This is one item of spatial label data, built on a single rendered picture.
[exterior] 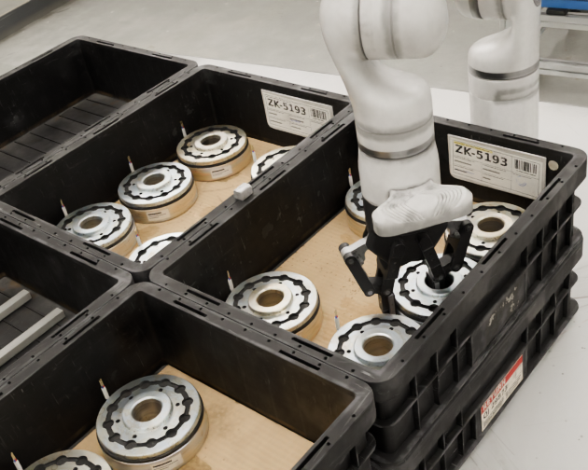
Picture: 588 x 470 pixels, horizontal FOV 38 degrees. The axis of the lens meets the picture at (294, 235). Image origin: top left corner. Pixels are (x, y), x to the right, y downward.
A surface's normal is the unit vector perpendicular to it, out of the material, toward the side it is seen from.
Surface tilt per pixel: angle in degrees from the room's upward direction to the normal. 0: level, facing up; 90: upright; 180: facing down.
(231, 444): 0
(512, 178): 90
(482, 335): 90
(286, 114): 90
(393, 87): 17
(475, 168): 90
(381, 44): 107
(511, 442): 0
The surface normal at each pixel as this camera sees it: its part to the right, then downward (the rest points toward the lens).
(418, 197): -0.19, -0.82
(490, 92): -0.53, 0.54
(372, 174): -0.72, 0.41
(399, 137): 0.07, 0.58
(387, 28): -0.28, 0.49
